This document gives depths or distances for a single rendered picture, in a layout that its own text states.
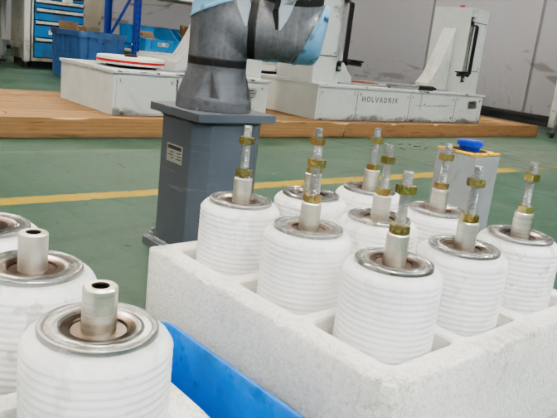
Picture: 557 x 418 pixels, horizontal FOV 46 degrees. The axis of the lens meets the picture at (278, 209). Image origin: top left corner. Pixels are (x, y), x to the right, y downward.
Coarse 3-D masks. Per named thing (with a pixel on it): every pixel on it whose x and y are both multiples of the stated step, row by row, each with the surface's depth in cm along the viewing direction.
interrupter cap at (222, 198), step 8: (216, 192) 80; (224, 192) 81; (232, 192) 81; (216, 200) 76; (224, 200) 77; (256, 200) 79; (264, 200) 80; (240, 208) 75; (248, 208) 75; (256, 208) 75; (264, 208) 76
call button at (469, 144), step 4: (460, 140) 100; (464, 140) 99; (468, 140) 99; (472, 140) 100; (476, 140) 100; (460, 144) 100; (464, 144) 99; (468, 144) 99; (472, 144) 99; (476, 144) 99; (480, 144) 99; (464, 148) 100; (468, 148) 99; (472, 148) 99; (476, 148) 99
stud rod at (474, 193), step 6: (480, 168) 67; (474, 174) 67; (480, 174) 67; (474, 192) 68; (468, 198) 68; (474, 198) 68; (468, 204) 68; (474, 204) 68; (468, 210) 68; (474, 210) 68
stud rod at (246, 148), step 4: (248, 128) 76; (252, 128) 77; (244, 132) 76; (248, 132) 76; (244, 136) 76; (248, 136) 76; (244, 144) 77; (244, 148) 77; (248, 148) 77; (244, 152) 77; (248, 152) 77; (244, 156) 77; (248, 156) 77; (244, 160) 77; (248, 160) 77; (240, 164) 77; (244, 164) 77; (248, 164) 77; (244, 168) 77; (248, 168) 77
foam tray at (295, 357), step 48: (192, 288) 74; (240, 288) 70; (192, 336) 75; (240, 336) 68; (288, 336) 62; (480, 336) 65; (528, 336) 68; (288, 384) 63; (336, 384) 58; (384, 384) 54; (432, 384) 57; (480, 384) 63; (528, 384) 71
